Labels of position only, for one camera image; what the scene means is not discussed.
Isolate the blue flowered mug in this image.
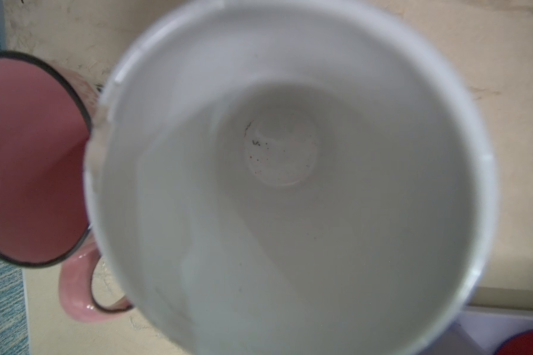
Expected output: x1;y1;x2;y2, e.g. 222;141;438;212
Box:
84;1;498;354

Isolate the red mug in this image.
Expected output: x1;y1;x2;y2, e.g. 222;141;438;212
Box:
495;330;533;355

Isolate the lavender plastic tray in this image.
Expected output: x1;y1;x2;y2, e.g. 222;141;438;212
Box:
421;307;533;354

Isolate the pink patterned mug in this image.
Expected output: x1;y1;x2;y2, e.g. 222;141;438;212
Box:
0;51;133;322

